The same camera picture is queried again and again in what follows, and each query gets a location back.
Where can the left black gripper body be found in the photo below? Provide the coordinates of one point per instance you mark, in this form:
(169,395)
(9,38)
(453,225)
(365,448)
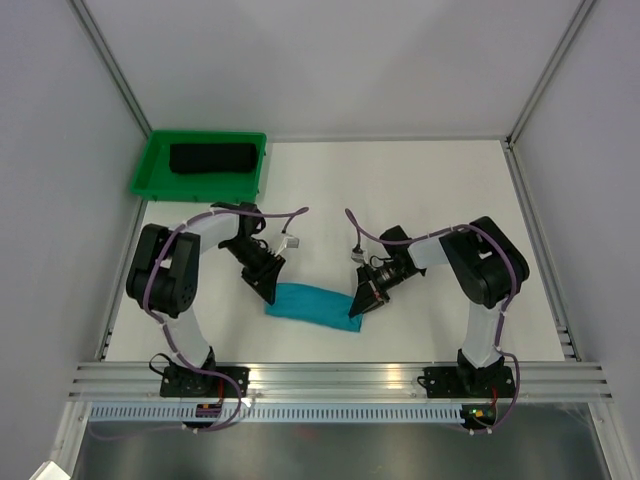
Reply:
(258,264)

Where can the aluminium frame post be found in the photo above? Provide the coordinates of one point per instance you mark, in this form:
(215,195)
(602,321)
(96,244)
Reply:
(96,37)
(569,36)

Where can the aluminium front rail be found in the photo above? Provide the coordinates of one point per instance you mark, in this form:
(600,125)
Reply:
(541,382)

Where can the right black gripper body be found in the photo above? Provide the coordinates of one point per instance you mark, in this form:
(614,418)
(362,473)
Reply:
(375,288)

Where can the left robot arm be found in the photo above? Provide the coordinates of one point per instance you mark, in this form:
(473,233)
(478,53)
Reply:
(164,274)

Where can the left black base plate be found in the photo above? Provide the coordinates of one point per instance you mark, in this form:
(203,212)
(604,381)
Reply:
(180,382)

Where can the teal t shirt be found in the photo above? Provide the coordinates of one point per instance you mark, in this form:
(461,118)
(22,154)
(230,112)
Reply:
(322,307)

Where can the white slotted cable duct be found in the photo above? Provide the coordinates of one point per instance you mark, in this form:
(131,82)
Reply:
(290,413)

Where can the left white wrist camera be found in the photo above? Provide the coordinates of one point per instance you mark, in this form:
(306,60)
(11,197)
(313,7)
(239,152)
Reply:
(287,242)

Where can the rolled black t shirt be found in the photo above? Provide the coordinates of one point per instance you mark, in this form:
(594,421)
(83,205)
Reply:
(187,159)

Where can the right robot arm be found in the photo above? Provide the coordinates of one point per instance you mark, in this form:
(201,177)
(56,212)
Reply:
(490,271)

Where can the left aluminium frame post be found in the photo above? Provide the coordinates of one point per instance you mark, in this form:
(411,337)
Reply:
(96,37)

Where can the green plastic tray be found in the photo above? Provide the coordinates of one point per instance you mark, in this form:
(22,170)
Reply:
(154,181)

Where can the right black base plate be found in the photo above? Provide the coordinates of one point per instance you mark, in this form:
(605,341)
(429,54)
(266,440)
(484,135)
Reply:
(445,382)

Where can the right aluminium frame post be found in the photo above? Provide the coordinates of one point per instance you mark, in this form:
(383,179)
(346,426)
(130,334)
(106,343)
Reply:
(569,36)

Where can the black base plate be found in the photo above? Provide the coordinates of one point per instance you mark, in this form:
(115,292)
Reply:
(180,382)
(445,382)

